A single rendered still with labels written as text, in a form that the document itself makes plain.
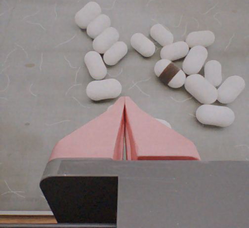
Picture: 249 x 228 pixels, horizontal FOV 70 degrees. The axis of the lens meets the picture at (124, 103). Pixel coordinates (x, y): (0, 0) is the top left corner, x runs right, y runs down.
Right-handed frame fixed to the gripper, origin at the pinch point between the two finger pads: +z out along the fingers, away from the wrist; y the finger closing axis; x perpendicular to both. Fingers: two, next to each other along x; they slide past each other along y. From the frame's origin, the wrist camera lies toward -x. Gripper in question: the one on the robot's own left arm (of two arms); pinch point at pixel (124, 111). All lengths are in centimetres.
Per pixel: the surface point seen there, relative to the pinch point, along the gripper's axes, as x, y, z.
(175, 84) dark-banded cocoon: 1.8, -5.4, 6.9
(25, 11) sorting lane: -3.9, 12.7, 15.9
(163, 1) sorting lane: -4.9, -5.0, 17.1
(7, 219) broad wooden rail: 11.4, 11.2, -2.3
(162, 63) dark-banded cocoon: 0.0, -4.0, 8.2
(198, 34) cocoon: -2.3, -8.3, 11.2
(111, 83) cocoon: 1.4, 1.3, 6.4
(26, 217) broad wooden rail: 11.5, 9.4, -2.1
